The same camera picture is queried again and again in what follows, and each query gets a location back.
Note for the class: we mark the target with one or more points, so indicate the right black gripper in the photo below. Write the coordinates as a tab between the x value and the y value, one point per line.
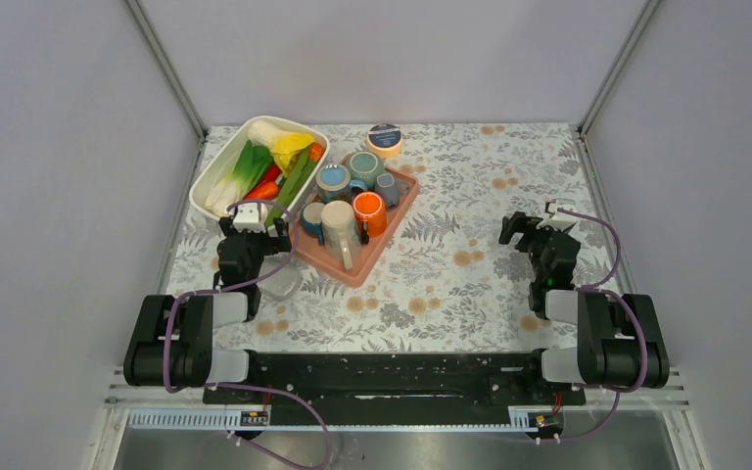
520	223

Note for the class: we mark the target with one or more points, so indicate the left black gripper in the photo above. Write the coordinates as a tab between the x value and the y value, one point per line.
278	243

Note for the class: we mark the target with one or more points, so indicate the dark blue ribbed mug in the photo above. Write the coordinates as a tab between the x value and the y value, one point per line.
311	221

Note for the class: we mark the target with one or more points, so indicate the tall beige mug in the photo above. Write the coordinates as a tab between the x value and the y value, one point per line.
340	233

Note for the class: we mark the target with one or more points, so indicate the light blue butterfly mug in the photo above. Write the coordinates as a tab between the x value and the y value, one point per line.
335	183

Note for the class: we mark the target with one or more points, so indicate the orange mug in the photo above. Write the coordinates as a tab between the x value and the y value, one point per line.
371	215

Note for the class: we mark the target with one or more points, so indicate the small grey mug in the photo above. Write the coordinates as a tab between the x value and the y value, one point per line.
390	189

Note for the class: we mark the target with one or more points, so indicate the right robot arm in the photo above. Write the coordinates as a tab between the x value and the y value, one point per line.
619	341

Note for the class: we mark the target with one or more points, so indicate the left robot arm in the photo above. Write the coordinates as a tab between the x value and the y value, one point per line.
172	341

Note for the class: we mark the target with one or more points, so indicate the teal green glazed mug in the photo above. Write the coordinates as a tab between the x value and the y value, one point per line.
366	167

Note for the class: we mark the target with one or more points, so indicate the clear plastic oval lid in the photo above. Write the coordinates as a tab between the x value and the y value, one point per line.
279	281

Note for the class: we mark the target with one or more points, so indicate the toy bok choy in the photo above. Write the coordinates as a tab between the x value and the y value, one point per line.
252	164

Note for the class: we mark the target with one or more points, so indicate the toy orange carrot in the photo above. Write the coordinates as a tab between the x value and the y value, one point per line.
268	190

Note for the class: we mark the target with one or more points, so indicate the toy red chili pepper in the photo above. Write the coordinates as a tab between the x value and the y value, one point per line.
272	174

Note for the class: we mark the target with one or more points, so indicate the white oval vegetable basket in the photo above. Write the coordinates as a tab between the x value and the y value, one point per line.
223	150

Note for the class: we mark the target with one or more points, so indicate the toy green bean pod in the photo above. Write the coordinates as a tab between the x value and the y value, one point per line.
305	164

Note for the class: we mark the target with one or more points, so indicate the toy napa cabbage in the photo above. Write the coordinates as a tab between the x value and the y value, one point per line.
283	145

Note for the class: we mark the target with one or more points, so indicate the orange tape roll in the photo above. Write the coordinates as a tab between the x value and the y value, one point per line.
384	140

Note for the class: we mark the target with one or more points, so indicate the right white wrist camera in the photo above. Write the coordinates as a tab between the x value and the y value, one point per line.
558	215

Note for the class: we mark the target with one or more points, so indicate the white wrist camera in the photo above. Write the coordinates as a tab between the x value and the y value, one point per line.
558	215
250	217

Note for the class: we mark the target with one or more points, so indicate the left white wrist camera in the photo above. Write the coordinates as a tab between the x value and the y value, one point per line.
250	217

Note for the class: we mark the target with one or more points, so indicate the white slotted cable duct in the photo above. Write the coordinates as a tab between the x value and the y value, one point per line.
285	417

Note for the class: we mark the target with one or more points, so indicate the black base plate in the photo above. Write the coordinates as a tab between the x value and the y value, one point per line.
353	381

